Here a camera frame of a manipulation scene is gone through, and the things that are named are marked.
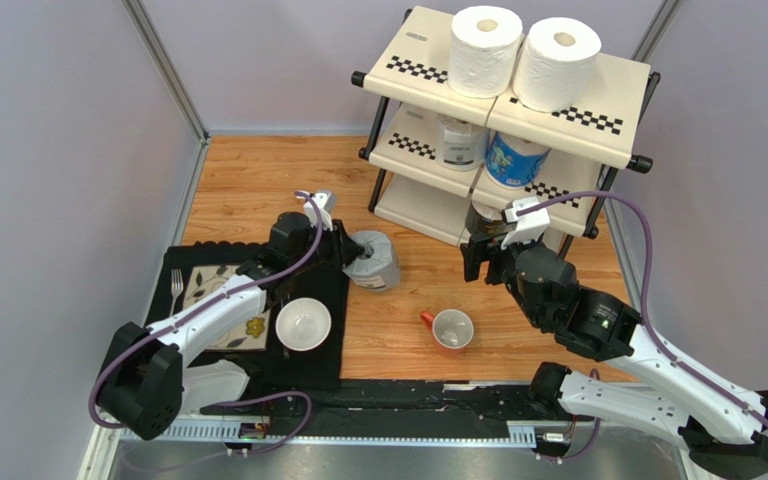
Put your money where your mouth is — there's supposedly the white ceramic bowl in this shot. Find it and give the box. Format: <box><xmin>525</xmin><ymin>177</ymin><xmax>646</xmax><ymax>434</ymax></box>
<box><xmin>275</xmin><ymin>298</ymin><xmax>332</xmax><ymax>352</ymax></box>

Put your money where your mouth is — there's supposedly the orange ceramic mug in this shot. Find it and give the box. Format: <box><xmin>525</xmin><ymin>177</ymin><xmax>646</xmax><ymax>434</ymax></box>
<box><xmin>420</xmin><ymin>309</ymin><xmax>475</xmax><ymax>355</ymax></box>

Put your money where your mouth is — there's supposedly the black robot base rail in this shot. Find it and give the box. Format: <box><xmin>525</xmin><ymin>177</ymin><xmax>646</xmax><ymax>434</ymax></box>
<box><xmin>228</xmin><ymin>380</ymin><xmax>593</xmax><ymax>457</ymax></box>

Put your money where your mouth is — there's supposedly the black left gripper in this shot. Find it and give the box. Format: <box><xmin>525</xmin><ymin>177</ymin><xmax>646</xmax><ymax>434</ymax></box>
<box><xmin>289</xmin><ymin>217</ymin><xmax>364</xmax><ymax>275</ymax></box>

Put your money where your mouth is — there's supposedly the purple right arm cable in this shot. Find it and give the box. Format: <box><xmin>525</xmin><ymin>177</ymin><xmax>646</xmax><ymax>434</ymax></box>
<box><xmin>513</xmin><ymin>190</ymin><xmax>768</xmax><ymax>471</ymax></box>

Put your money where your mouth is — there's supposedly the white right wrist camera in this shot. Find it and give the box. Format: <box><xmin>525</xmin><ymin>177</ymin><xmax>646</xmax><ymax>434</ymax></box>
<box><xmin>501</xmin><ymin>196</ymin><xmax>550</xmax><ymax>250</ymax></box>

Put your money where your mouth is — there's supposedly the silver metal fork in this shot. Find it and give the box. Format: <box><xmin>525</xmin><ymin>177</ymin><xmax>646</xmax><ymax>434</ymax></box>
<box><xmin>169</xmin><ymin>268</ymin><xmax>185</xmax><ymax>316</ymax></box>

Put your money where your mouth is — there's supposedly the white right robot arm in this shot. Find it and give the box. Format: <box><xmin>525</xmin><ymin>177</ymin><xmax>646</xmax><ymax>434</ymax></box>
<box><xmin>460</xmin><ymin>236</ymin><xmax>768</xmax><ymax>479</ymax></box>

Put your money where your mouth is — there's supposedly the beige checkered three-tier shelf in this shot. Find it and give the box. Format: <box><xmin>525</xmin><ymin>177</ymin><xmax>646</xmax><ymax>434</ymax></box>
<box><xmin>351</xmin><ymin>6</ymin><xmax>659</xmax><ymax>249</ymax></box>

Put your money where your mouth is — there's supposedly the white plastic-wrapped paper roll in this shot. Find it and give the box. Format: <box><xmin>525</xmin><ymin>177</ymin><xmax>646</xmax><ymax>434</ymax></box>
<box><xmin>435</xmin><ymin>114</ymin><xmax>489</xmax><ymax>171</ymax></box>

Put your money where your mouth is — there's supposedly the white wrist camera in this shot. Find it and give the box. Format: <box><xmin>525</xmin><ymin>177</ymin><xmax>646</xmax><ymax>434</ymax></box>
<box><xmin>501</xmin><ymin>196</ymin><xmax>550</xmax><ymax>250</ymax></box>
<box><xmin>304</xmin><ymin>190</ymin><xmax>337</xmax><ymax>231</ymax></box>

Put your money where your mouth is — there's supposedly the blue-wrapped paper roll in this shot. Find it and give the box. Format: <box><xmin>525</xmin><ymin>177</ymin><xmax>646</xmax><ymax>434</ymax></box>
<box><xmin>485</xmin><ymin>132</ymin><xmax>551</xmax><ymax>189</ymax></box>

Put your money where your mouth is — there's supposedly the floral square ceramic plate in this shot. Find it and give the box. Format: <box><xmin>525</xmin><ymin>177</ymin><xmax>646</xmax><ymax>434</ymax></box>
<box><xmin>176</xmin><ymin>264</ymin><xmax>269</xmax><ymax>353</ymax></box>

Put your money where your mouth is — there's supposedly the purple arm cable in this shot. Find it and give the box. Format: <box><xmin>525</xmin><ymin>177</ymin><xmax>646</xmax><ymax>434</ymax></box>
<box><xmin>513</xmin><ymin>190</ymin><xmax>768</xmax><ymax>471</ymax></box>
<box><xmin>87</xmin><ymin>190</ymin><xmax>325</xmax><ymax>461</ymax></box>

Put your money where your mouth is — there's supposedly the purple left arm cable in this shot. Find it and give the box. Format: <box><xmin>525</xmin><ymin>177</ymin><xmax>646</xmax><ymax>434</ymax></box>
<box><xmin>87</xmin><ymin>190</ymin><xmax>325</xmax><ymax>461</ymax></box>

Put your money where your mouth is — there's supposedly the grey-wrapped paper roll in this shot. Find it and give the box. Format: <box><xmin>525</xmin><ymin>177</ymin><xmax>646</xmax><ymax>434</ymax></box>
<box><xmin>343</xmin><ymin>231</ymin><xmax>401</xmax><ymax>292</ymax></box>

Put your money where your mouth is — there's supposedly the black-wrapped paper roll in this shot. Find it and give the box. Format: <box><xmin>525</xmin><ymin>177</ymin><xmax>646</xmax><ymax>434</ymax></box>
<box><xmin>465</xmin><ymin>200</ymin><xmax>514</xmax><ymax>245</ymax></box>

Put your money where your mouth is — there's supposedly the plain white paper roll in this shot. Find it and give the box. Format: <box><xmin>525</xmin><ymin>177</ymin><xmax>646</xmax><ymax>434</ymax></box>
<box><xmin>447</xmin><ymin>5</ymin><xmax>523</xmax><ymax>99</ymax></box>

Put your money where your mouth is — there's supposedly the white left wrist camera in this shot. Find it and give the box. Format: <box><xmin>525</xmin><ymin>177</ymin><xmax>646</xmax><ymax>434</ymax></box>
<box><xmin>304</xmin><ymin>190</ymin><xmax>337</xmax><ymax>231</ymax></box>

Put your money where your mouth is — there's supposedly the white embossed paper roll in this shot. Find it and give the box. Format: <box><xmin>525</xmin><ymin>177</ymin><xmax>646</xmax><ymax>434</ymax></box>
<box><xmin>512</xmin><ymin>17</ymin><xmax>602</xmax><ymax>112</ymax></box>

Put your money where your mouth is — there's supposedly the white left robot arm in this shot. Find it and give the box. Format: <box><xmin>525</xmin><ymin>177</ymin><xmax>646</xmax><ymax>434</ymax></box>
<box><xmin>89</xmin><ymin>212</ymin><xmax>371</xmax><ymax>440</ymax></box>

